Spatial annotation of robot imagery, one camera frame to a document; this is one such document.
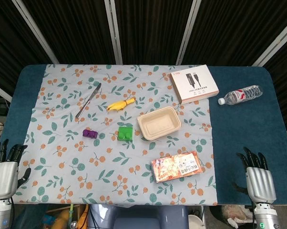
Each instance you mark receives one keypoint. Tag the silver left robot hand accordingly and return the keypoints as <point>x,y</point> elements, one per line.
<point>3,176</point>

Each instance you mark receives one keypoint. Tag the purple toy block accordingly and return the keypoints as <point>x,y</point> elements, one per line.
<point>89,134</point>

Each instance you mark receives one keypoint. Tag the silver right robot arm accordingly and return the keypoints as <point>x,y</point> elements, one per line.
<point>267,215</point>

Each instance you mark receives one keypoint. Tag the beige food container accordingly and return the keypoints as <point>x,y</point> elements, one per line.
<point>159,122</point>

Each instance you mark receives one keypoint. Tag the clear plastic water bottle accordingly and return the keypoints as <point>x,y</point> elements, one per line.
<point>241,95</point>

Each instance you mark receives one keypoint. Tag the yellow object under table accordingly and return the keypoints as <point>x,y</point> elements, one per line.
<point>61,219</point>

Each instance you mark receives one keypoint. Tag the orange snack box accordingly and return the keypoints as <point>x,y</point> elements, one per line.
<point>177,167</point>

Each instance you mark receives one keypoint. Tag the silver table knife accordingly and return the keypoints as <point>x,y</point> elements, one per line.
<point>87,102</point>

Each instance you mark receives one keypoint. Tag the white cup under table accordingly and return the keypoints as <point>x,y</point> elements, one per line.
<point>195,222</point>

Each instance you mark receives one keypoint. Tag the blue-grey robot torso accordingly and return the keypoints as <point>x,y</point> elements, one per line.
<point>138,217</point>

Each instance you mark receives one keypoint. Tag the green toy block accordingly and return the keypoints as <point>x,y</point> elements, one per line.
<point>125,134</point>

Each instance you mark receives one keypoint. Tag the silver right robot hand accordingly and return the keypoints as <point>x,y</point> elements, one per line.
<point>261,183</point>

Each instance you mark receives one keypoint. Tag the floral tablecloth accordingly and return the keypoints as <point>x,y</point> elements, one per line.
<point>69,167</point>

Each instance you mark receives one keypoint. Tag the teal table cover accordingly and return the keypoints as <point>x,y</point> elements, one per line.
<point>243,133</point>

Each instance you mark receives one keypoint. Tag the yellow rubber chicken toy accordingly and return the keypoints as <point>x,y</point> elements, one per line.
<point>118,105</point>

